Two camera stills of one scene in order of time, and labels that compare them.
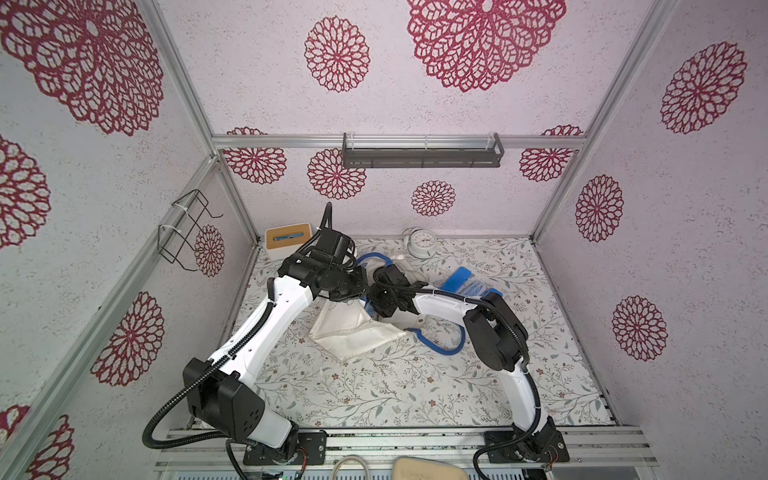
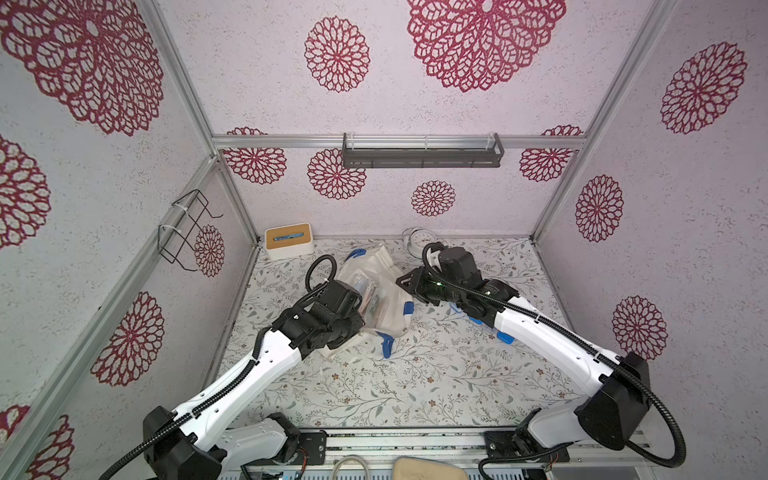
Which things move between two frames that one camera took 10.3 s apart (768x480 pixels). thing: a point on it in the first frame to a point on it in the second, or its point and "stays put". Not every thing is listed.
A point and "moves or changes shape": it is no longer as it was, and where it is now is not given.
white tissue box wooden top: [284, 241] stays put
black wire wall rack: [177, 238] stays put
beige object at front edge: [415, 468] stays put
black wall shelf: [422, 156] stays put
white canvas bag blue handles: [345, 330] moves or changes shape
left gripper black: [361, 285] to [357, 321]
